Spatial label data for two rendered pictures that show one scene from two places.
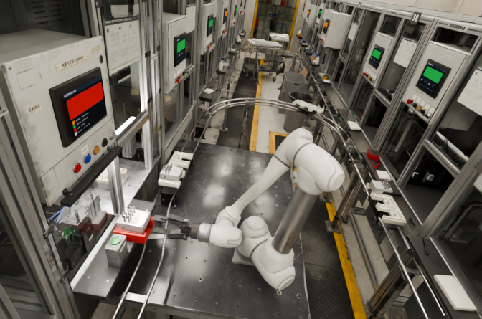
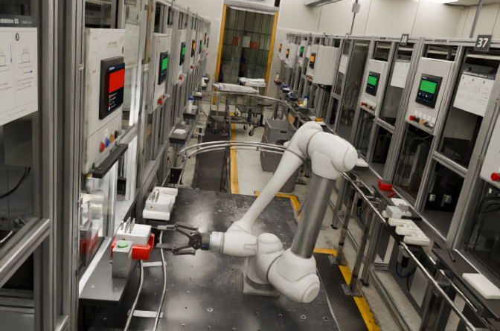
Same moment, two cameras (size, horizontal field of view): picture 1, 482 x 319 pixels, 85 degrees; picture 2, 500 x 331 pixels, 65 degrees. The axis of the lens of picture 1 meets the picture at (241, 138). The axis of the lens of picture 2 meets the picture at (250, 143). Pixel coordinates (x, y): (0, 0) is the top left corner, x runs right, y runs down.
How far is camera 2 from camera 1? 0.71 m
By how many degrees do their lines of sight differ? 16
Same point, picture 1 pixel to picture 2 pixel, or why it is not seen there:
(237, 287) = (254, 314)
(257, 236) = (273, 250)
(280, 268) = (303, 274)
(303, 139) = (314, 129)
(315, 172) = (330, 151)
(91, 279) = (97, 288)
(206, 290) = (219, 319)
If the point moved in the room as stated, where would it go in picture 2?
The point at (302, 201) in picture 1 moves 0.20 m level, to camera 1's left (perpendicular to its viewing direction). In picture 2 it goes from (320, 188) to (274, 184)
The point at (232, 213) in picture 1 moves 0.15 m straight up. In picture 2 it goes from (243, 225) to (248, 196)
